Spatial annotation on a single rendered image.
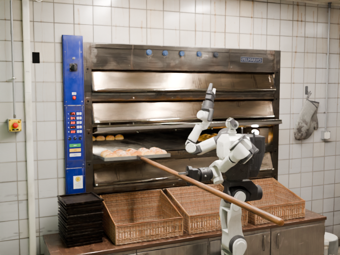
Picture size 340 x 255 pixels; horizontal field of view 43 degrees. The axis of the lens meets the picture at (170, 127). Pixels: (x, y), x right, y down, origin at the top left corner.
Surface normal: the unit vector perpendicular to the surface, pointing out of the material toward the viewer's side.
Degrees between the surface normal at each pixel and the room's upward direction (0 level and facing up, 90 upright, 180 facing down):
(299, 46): 90
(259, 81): 70
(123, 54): 90
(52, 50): 90
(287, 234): 90
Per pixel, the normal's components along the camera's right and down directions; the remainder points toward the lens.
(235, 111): 0.37, -0.26
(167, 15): 0.40, 0.09
